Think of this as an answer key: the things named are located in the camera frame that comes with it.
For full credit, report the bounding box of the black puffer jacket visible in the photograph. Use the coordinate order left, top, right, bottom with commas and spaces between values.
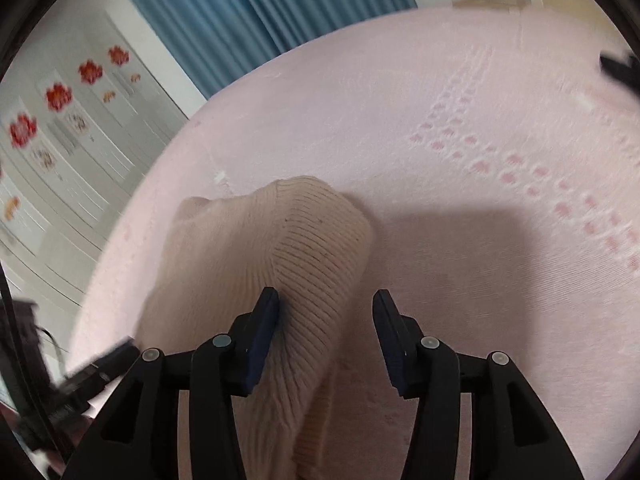
600, 53, 640, 93

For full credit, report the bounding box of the blue curtain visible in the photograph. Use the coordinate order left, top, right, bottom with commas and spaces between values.
131, 0, 416, 98

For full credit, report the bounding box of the pink patterned bed sheet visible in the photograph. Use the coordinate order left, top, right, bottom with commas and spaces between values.
70, 8, 639, 479

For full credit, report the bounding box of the pink knit sweater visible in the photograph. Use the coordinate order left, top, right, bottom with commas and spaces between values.
136, 177, 373, 479

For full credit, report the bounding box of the white wardrobe with red decals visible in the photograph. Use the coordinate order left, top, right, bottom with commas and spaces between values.
1, 0, 204, 344

